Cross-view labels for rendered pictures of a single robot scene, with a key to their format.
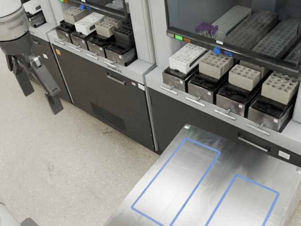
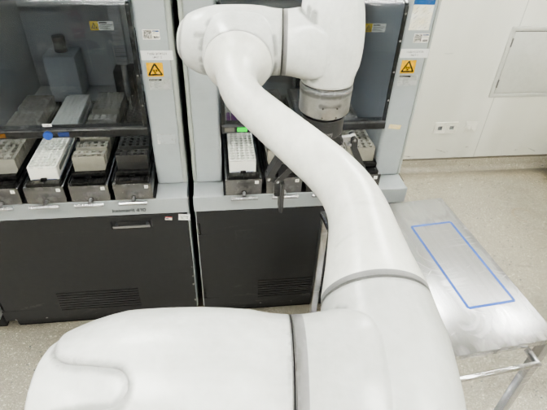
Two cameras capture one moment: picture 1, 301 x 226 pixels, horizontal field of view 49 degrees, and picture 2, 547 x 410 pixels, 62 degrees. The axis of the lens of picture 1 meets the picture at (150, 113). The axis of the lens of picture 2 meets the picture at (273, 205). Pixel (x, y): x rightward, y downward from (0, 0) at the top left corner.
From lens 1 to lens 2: 1.01 m
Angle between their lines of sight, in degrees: 42
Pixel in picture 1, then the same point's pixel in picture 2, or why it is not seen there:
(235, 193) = (428, 238)
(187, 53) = (242, 149)
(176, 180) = not seen: hidden behind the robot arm
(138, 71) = (178, 196)
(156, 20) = (199, 119)
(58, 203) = not seen: outside the picture
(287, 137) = (386, 189)
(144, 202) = not seen: hidden behind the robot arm
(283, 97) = (369, 154)
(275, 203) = (457, 229)
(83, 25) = (50, 165)
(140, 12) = (171, 115)
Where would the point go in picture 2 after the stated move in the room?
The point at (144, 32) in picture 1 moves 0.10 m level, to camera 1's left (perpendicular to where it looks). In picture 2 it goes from (177, 140) to (156, 151)
